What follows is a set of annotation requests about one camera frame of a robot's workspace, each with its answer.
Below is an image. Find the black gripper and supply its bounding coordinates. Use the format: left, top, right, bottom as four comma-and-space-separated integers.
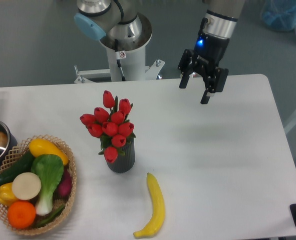
178, 33, 230, 105

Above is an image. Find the red tulip bouquet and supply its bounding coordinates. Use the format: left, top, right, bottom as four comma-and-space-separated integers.
80, 90, 136, 164

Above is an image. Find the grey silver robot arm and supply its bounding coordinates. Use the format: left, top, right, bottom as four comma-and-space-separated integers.
74, 0, 244, 104

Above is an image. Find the dark grey ribbed vase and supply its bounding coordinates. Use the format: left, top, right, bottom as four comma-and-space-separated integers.
107, 140, 135, 173

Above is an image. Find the blue plastic bag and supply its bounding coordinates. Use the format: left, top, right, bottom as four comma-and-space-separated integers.
260, 0, 296, 37

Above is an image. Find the yellow banana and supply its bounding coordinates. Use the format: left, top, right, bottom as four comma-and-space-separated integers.
133, 173, 166, 239

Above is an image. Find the green bok choy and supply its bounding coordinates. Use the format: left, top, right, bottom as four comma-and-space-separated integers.
31, 154, 64, 216

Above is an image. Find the yellow squash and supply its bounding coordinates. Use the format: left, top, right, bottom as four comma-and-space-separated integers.
29, 138, 69, 166

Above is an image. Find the purple sweet potato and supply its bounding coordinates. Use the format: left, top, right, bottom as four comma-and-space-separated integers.
57, 169, 72, 198

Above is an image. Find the dark green cucumber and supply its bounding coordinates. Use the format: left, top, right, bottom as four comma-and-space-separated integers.
0, 150, 35, 187

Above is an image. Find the woven wicker basket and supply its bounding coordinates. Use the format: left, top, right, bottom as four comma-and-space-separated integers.
0, 135, 77, 236

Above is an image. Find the round cream white slice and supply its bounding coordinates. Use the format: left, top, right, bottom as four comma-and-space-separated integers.
12, 172, 41, 201

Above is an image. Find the green chili pepper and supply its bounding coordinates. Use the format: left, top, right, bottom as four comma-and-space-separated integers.
34, 204, 65, 228

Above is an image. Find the orange fruit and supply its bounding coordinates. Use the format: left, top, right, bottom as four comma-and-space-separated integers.
7, 201, 36, 229

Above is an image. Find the yellow bell pepper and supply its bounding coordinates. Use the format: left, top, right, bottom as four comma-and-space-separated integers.
0, 182, 19, 207

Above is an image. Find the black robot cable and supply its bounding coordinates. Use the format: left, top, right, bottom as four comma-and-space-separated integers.
114, 38, 126, 82

